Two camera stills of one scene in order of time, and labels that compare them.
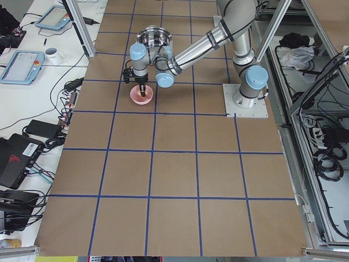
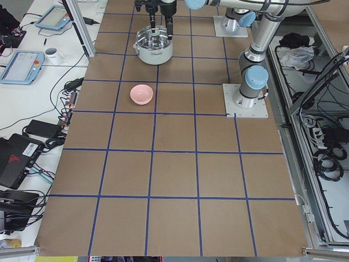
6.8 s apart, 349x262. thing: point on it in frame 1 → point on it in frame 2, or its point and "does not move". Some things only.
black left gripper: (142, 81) → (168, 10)
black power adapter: (44, 129) does not move
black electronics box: (17, 155) does not move
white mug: (54, 56) does not move
